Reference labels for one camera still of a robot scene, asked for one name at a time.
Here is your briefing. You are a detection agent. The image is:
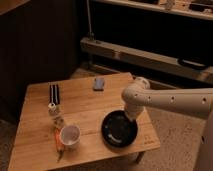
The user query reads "vertical metal pole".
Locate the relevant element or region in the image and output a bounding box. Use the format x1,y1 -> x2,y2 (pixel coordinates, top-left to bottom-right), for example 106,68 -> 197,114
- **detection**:
86,0 -> 94,41

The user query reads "white sauce bottle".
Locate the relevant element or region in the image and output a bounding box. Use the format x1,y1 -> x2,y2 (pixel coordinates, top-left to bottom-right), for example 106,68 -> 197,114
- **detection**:
48,103 -> 65,129

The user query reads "black handle on beam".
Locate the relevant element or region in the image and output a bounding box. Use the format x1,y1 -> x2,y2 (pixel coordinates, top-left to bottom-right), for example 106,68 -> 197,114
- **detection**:
177,59 -> 209,70

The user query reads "white paper cup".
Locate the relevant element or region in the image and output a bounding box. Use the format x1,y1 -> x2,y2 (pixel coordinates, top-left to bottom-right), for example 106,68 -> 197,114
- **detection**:
59,125 -> 80,148

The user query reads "long metal rail beam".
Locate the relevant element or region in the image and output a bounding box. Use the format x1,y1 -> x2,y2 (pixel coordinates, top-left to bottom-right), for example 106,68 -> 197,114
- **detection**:
80,37 -> 213,83

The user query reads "orange carrot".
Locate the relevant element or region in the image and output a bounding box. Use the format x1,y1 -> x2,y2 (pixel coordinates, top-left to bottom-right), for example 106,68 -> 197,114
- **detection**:
54,129 -> 65,161

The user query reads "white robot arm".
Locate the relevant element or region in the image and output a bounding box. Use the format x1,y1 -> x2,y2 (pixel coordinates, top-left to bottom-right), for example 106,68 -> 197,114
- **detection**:
121,77 -> 213,171

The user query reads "black ceramic bowl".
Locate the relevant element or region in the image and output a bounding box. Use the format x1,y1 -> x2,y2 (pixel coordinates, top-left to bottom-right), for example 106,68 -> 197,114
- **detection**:
101,110 -> 138,148

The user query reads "blue sponge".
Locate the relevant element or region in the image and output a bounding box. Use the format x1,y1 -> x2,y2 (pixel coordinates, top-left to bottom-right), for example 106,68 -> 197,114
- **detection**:
93,77 -> 105,91

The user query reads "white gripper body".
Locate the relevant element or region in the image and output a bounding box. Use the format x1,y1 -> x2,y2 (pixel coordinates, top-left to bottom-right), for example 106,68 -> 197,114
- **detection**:
124,104 -> 144,121

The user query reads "wooden low table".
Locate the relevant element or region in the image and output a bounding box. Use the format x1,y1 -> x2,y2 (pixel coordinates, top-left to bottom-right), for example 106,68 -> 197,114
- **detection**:
8,73 -> 160,171

